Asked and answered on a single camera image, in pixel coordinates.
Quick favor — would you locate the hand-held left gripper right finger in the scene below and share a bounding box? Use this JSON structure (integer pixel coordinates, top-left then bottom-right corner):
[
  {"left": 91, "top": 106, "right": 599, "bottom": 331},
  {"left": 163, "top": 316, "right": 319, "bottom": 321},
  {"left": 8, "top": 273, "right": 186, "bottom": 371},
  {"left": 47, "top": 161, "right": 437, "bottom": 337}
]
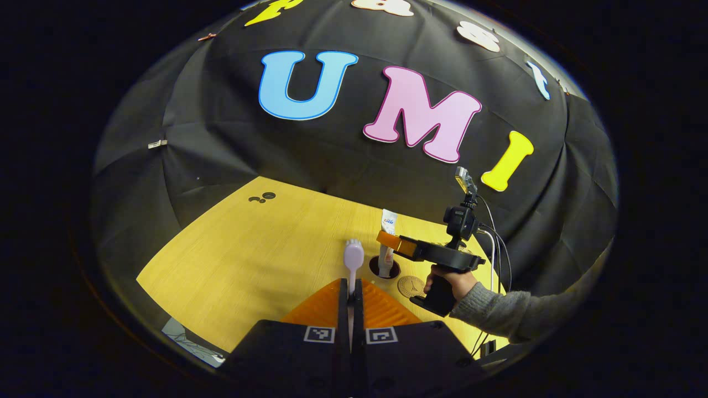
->
[{"left": 353, "top": 278, "right": 488, "bottom": 398}]

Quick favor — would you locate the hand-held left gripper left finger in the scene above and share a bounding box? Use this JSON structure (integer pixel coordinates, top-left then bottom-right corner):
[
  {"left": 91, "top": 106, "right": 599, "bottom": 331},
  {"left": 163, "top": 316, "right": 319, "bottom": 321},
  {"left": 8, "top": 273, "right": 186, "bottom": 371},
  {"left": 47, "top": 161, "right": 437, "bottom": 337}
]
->
[{"left": 220, "top": 278, "right": 351, "bottom": 398}]

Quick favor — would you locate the white toothpaste tube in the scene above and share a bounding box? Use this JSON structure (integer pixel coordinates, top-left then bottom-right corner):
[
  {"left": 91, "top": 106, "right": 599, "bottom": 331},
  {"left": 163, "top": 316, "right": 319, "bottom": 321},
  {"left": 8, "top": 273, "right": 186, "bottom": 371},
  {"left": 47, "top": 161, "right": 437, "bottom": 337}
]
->
[{"left": 378, "top": 208, "right": 399, "bottom": 278}]

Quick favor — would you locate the beige cup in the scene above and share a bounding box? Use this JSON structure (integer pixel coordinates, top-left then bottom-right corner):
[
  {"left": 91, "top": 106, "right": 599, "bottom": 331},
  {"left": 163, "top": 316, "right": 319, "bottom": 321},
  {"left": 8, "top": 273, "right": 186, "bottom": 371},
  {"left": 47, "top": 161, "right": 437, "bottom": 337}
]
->
[{"left": 369, "top": 255, "right": 402, "bottom": 280}]

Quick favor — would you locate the round wooden coaster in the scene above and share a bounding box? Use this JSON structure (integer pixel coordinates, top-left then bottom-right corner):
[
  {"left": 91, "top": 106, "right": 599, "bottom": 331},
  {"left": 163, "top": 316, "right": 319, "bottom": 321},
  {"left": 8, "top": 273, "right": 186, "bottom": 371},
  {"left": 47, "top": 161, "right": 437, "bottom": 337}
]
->
[{"left": 397, "top": 275, "right": 426, "bottom": 299}]

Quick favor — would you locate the white toothbrush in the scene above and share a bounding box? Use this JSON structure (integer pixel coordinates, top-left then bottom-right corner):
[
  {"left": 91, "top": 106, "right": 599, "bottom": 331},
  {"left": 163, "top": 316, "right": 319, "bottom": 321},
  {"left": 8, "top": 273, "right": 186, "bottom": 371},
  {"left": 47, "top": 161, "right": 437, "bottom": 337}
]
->
[{"left": 343, "top": 238, "right": 366, "bottom": 343}]

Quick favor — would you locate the wooden desktop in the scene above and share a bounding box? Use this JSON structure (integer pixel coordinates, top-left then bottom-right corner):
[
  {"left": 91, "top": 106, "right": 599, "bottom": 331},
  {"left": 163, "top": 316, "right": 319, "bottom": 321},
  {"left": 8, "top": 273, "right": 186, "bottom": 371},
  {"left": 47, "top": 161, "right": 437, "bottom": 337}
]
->
[{"left": 136, "top": 176, "right": 512, "bottom": 368}]

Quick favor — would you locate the white cable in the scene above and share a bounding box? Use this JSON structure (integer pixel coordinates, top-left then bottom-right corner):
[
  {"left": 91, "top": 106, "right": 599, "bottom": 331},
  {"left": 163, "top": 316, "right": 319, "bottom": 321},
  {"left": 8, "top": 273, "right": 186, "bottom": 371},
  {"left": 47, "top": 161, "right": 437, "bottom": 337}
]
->
[{"left": 479, "top": 228, "right": 497, "bottom": 292}]

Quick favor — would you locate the black cable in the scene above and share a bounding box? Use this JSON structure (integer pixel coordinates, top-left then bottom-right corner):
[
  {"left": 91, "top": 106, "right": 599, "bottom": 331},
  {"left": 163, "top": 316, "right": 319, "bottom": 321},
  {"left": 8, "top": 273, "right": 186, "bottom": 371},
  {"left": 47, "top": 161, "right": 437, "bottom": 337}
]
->
[{"left": 477, "top": 195, "right": 513, "bottom": 291}]

